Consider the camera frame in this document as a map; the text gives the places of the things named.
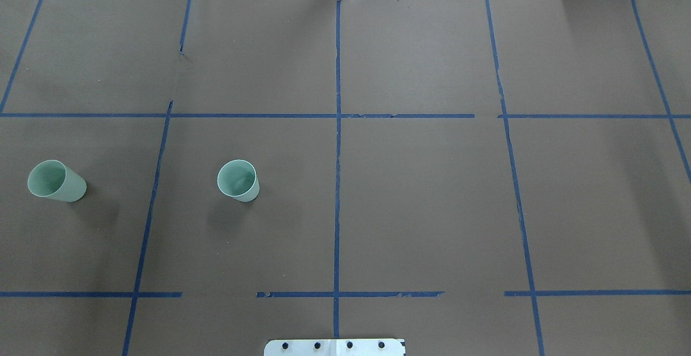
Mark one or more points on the light green cup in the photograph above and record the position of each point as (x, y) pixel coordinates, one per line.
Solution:
(51, 179)
(238, 179)

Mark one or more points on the brown paper table cover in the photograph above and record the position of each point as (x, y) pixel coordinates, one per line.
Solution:
(491, 177)

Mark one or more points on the white metal mounting plate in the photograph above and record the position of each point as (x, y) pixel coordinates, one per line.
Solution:
(367, 346)

